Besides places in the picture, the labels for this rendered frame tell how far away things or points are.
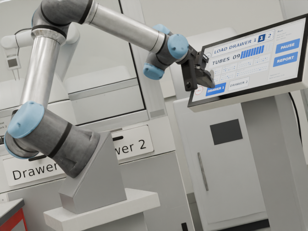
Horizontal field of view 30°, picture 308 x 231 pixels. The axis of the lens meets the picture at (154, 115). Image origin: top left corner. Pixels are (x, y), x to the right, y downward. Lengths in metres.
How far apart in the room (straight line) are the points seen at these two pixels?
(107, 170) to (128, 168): 0.77
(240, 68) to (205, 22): 3.40
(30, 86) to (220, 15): 3.99
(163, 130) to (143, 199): 0.80
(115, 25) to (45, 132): 0.44
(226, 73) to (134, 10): 0.46
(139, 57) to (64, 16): 0.62
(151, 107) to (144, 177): 0.29
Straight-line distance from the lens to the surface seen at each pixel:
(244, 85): 2.19
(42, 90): 1.82
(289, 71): 2.10
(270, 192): 2.33
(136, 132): 2.35
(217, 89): 2.26
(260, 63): 2.21
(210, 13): 5.65
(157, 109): 2.37
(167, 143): 2.37
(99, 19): 1.84
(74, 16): 1.82
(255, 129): 2.29
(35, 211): 2.43
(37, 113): 1.63
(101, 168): 1.60
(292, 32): 2.21
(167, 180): 2.38
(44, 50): 1.87
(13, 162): 2.40
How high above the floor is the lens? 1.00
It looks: 1 degrees down
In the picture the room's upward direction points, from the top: 14 degrees counter-clockwise
